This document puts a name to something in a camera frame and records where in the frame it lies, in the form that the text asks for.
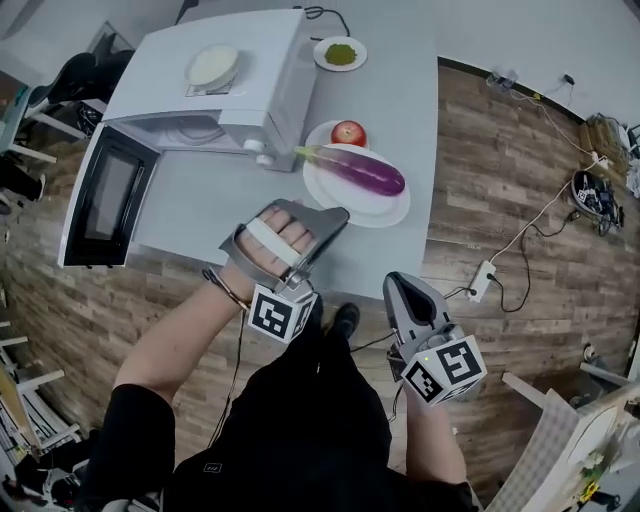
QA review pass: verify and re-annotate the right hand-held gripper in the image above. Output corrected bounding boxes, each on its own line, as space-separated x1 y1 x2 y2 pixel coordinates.
383 272 489 407

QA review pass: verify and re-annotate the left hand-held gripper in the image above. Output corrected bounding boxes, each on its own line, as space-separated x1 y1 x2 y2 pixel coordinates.
218 199 351 344

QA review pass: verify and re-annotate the white eggplant plate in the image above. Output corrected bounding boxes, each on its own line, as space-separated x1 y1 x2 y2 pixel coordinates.
302 154 412 229

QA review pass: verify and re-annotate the purple eggplant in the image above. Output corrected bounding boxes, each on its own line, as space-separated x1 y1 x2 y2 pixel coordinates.
293 144 406 197

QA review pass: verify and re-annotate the white microwave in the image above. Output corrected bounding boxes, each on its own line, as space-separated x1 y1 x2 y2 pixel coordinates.
57 7 319 269

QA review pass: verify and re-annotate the person's right forearm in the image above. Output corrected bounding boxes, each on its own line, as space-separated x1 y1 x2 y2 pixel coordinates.
402 389 469 484

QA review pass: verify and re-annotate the person's left forearm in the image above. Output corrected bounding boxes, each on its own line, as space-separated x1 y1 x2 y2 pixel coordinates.
113 284 251 416

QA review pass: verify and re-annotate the person's left hand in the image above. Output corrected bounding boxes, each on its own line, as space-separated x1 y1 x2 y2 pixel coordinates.
219 207 315 304

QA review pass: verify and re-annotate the grey table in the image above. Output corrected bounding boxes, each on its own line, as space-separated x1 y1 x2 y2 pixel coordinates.
137 37 441 304

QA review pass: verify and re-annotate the white power strip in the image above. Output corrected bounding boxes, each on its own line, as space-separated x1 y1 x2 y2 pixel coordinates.
467 259 499 303

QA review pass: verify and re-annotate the person's right black shoe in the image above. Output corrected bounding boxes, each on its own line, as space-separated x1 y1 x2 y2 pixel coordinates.
332 302 361 346

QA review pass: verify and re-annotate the white apple plate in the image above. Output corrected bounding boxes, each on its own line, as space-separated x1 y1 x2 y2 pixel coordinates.
304 119 374 152

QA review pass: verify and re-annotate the red apple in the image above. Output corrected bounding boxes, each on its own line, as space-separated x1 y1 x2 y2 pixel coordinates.
330 119 368 148

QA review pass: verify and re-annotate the pale wooden bar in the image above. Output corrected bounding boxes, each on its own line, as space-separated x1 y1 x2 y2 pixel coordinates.
502 370 549 409

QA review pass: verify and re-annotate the person's black clothing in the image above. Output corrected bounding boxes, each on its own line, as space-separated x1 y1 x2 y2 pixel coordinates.
74 299 481 512

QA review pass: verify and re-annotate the white plate with green food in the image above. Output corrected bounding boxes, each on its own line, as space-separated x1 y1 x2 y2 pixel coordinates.
313 35 369 73

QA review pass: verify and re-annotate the green chopped food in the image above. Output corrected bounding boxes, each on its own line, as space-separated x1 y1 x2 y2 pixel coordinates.
324 42 359 66

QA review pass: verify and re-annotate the checked cloth table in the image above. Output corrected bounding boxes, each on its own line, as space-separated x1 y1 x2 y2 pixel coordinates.
494 384 640 512

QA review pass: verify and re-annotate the white bowl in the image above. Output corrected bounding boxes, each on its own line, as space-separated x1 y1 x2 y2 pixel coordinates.
185 43 240 94

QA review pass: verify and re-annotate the black bowl of parts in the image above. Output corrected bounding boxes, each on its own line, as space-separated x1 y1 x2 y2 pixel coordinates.
571 169 609 216

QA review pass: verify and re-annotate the white oval placemat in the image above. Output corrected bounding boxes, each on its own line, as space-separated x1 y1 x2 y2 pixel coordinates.
562 407 621 481

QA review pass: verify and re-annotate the brown bag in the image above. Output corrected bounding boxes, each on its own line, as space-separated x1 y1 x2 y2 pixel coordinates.
579 113 634 176

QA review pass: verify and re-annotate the black office chair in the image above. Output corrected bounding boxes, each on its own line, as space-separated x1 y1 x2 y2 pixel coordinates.
57 34 136 104

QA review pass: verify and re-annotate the looped black cable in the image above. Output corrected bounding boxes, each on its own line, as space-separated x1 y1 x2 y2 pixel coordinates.
492 209 576 314

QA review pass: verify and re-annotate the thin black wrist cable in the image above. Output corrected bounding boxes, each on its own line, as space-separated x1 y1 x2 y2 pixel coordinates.
202 267 251 449

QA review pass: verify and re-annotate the long white cable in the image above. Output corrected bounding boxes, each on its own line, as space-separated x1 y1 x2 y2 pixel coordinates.
487 159 609 266

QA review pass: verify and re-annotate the black cable tangle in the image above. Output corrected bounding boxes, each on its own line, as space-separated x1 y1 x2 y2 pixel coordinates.
597 177 626 236

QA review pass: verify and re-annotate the wall socket with chargers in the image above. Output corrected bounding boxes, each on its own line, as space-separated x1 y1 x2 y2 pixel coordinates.
487 69 519 94

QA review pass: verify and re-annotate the white wire rack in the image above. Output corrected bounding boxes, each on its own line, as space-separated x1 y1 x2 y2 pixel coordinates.
0 319 81 451

